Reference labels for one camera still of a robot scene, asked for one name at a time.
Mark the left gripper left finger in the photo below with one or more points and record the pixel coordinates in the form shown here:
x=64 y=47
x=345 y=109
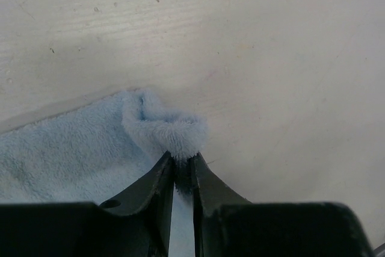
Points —
x=135 y=222

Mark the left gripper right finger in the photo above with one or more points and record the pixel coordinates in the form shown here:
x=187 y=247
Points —
x=226 y=224

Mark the light blue towel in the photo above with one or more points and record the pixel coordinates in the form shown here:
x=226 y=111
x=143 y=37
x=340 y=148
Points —
x=97 y=151

